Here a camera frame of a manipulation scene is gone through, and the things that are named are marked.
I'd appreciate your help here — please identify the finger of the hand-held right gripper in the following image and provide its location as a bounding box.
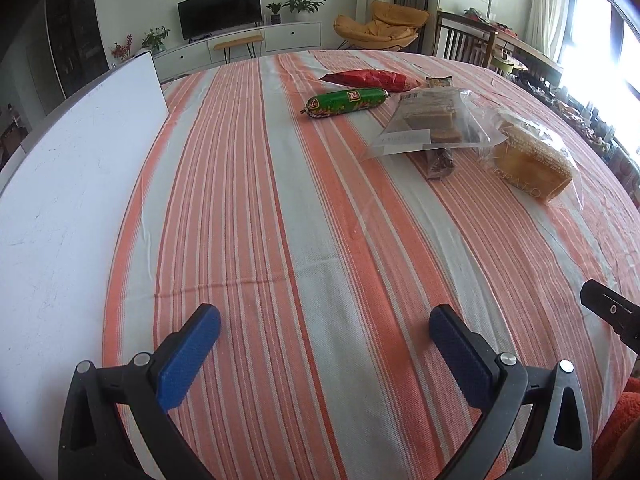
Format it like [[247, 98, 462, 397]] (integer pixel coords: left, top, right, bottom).
[[581, 279, 640, 356]]

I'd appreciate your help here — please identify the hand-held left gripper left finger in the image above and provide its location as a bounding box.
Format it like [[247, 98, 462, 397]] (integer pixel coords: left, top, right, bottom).
[[59, 303, 222, 480]]

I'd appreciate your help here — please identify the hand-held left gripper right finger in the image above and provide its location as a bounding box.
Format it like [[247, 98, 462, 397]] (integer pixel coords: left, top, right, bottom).
[[429, 303, 593, 480]]

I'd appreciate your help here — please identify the clear bag of bread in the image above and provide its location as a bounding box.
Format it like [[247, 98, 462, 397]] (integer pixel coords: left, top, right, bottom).
[[477, 111, 585, 211]]

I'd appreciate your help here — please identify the dark long snack packet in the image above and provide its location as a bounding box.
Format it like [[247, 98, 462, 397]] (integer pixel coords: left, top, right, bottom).
[[425, 75, 460, 182]]

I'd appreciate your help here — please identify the white cardboard box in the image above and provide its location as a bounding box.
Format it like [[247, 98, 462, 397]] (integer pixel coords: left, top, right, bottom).
[[0, 50, 169, 441]]

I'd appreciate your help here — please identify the clear bag of wafers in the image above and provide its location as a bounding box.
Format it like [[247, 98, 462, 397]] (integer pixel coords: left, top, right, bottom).
[[366, 86, 506, 162]]

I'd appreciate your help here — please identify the green sausage packet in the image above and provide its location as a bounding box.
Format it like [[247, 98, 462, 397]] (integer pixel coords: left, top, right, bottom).
[[301, 88, 389, 119]]

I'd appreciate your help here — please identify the red snack packet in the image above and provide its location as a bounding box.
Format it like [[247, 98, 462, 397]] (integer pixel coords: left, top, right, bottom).
[[319, 69, 422, 93]]

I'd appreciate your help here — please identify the orange fuzzy cloth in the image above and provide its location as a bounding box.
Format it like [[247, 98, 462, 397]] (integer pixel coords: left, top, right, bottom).
[[592, 377, 640, 480]]

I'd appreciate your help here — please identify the orange white striped cloth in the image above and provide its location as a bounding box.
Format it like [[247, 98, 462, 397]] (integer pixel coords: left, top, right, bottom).
[[102, 49, 640, 480]]

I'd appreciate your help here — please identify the side table with jars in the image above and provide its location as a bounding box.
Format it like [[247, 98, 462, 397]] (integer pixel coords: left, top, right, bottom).
[[515, 67, 640, 191]]

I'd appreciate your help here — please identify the large window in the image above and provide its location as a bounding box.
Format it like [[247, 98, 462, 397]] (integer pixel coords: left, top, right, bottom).
[[557, 0, 640, 156]]

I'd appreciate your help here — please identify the leafy plant in pot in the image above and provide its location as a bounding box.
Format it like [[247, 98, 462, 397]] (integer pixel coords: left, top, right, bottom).
[[141, 26, 171, 53]]

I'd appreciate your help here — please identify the small wooden bench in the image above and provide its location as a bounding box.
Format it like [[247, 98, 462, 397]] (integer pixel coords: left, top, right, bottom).
[[214, 35, 263, 63]]

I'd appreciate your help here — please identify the dark wooden table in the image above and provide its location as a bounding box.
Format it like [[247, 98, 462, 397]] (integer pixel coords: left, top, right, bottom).
[[432, 9, 563, 81]]

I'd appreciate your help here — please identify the white curtain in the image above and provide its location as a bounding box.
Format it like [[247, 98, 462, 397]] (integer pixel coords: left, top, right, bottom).
[[527, 0, 571, 53]]

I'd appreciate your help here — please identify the pile of clothes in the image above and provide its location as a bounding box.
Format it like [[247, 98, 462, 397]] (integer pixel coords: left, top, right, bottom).
[[464, 7, 518, 28]]

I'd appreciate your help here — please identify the white television cabinet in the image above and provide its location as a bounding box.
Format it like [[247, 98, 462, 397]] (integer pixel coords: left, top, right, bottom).
[[150, 21, 322, 81]]

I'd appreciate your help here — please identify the black display cabinet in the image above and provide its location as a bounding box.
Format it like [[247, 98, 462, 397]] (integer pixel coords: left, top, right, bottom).
[[45, 0, 110, 100]]

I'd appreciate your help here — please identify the orange rocking chair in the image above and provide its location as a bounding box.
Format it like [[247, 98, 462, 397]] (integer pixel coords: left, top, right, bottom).
[[334, 1, 431, 52]]

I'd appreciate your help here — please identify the black flat television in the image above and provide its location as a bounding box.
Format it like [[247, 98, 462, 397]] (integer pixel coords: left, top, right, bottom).
[[177, 0, 262, 41]]

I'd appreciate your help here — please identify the large potted green plant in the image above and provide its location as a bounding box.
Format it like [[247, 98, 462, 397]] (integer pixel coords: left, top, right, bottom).
[[281, 0, 327, 23]]

